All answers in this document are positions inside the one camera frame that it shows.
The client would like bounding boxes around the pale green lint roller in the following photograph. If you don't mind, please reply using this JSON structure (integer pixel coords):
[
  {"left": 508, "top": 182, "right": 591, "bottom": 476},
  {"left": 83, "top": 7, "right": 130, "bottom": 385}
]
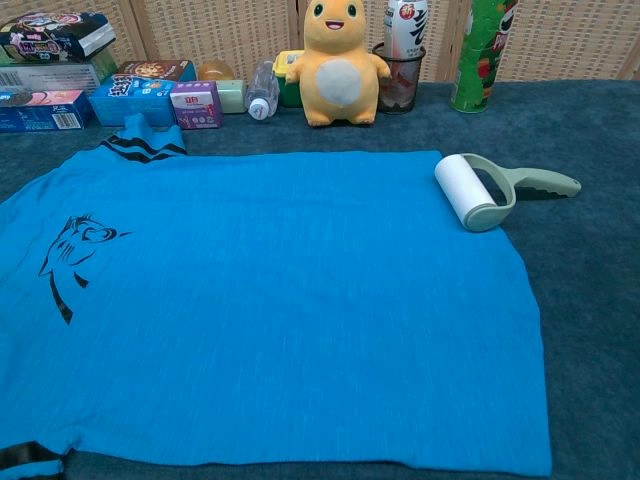
[{"left": 433, "top": 152, "right": 583, "bottom": 234}]

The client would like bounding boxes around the blue t-shirt with cat print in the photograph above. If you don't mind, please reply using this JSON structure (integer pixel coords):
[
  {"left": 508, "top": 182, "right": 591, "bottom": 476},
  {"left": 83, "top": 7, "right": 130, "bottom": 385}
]
[{"left": 0, "top": 113, "right": 553, "bottom": 480}]

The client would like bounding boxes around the clear plastic water bottle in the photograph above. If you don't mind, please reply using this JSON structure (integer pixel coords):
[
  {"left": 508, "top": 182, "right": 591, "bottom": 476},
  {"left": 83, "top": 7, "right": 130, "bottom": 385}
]
[{"left": 245, "top": 60, "right": 281, "bottom": 122}]

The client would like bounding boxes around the yellow small packet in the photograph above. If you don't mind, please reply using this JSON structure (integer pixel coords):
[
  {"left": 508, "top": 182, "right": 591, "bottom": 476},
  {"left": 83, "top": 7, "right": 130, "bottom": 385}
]
[{"left": 272, "top": 49, "right": 307, "bottom": 109}]

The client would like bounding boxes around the pale green soap box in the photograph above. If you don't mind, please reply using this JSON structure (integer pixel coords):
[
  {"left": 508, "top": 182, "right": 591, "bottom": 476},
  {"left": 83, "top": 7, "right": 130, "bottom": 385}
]
[{"left": 215, "top": 79, "right": 249, "bottom": 115}]

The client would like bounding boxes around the yellow plush toy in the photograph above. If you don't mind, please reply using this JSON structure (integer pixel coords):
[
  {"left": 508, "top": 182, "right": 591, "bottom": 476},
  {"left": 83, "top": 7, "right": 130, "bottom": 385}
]
[{"left": 284, "top": 0, "right": 393, "bottom": 128}]

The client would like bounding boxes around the small purple box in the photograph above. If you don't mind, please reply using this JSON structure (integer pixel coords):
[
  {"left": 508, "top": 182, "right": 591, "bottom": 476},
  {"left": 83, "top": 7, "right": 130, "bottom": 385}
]
[{"left": 169, "top": 80, "right": 225, "bottom": 131}]

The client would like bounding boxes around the woven folding screen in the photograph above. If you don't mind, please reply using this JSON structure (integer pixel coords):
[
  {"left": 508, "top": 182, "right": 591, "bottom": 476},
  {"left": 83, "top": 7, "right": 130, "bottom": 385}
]
[{"left": 0, "top": 0, "right": 640, "bottom": 84}]

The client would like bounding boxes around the drink bottle with white label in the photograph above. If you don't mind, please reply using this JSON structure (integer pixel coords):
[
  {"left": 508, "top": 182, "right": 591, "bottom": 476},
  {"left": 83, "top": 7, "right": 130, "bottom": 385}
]
[{"left": 383, "top": 0, "right": 430, "bottom": 61}]

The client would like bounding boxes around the blue cookie box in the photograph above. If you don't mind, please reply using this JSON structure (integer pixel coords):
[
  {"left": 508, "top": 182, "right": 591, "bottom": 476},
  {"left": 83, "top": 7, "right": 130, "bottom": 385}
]
[{"left": 89, "top": 74, "right": 181, "bottom": 127}]

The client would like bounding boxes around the green chips can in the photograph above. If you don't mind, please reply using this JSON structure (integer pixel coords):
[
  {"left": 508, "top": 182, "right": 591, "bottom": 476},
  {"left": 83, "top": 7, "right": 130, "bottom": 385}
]
[{"left": 449, "top": 0, "right": 519, "bottom": 114}]

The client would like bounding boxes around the brown cookie box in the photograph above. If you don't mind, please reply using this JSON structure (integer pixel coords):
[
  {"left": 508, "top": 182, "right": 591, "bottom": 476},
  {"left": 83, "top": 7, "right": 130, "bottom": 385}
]
[{"left": 115, "top": 59, "right": 197, "bottom": 84}]

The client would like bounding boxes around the dark blue table carpet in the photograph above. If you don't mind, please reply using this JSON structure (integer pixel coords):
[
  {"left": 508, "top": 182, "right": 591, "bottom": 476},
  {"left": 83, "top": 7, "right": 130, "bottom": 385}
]
[{"left": 0, "top": 78, "right": 640, "bottom": 480}]

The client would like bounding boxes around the blue and pink biscuit box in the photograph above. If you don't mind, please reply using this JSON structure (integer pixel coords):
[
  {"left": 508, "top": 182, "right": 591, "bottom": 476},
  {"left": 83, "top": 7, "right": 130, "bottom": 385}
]
[{"left": 0, "top": 89, "right": 96, "bottom": 134}]

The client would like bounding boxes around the green and white box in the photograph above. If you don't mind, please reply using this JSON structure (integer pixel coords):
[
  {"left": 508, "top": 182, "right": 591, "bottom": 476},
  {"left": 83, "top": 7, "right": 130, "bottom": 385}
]
[{"left": 0, "top": 49, "right": 119, "bottom": 96}]

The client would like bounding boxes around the black and purple snack pack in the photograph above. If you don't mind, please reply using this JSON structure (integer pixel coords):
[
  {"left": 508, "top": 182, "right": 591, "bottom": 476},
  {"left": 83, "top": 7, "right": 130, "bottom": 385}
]
[{"left": 0, "top": 12, "right": 117, "bottom": 65}]

